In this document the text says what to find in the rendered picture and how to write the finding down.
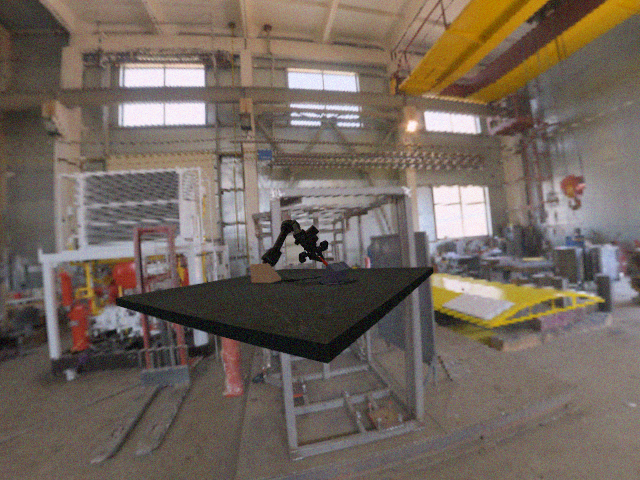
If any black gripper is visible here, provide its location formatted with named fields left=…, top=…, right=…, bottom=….
left=299, top=240, right=328, bottom=263

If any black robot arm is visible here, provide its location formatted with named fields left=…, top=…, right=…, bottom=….
left=261, top=219, right=319, bottom=267

